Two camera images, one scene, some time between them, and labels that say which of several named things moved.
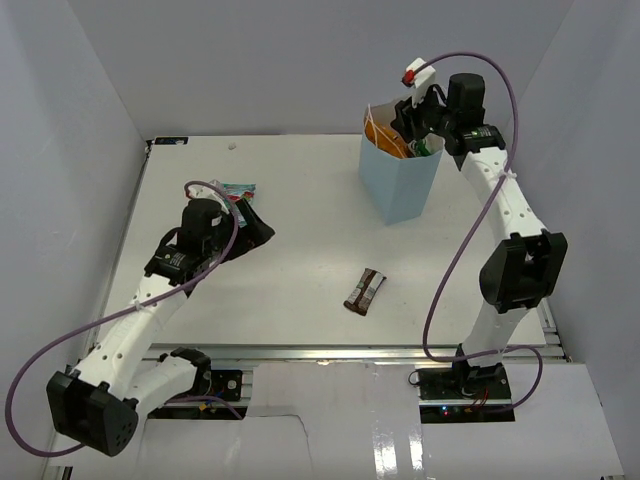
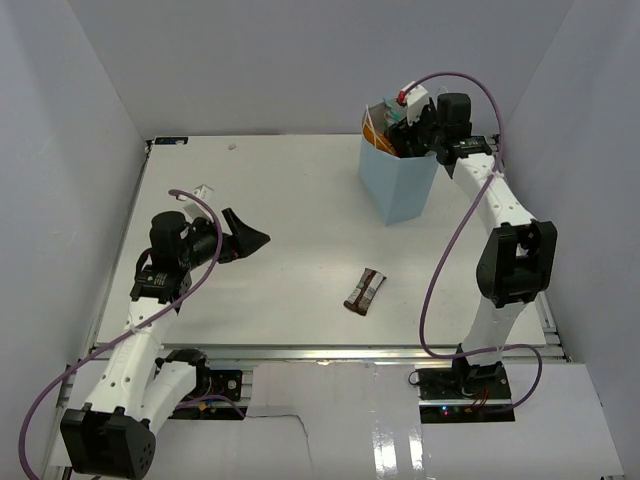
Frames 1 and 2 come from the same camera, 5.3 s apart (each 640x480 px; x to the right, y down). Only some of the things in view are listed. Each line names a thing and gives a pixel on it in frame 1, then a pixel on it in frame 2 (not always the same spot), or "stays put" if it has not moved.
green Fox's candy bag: (233, 192) → (394, 112)
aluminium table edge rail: (497, 354) stays put
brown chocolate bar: (364, 291) stays put
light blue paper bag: (398, 187) stays put
